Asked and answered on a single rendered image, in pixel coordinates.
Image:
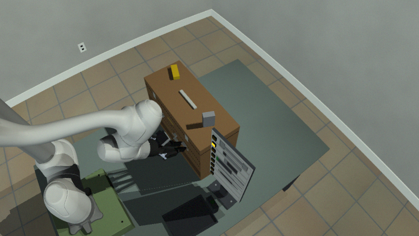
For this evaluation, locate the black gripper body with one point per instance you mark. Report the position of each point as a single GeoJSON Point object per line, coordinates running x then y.
{"type": "Point", "coordinates": [154, 148]}

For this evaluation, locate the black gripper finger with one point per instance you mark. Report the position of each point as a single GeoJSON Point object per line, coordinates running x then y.
{"type": "Point", "coordinates": [171, 151]}
{"type": "Point", "coordinates": [170, 143]}

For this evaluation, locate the brown wooden chest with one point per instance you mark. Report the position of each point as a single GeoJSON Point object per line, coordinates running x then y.
{"type": "Point", "coordinates": [182, 102]}

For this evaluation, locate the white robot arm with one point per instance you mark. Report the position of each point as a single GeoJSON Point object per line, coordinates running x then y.
{"type": "Point", "coordinates": [64, 195]}

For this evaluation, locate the yellow rectangular block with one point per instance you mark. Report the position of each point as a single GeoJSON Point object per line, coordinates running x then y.
{"type": "Point", "coordinates": [175, 72]}

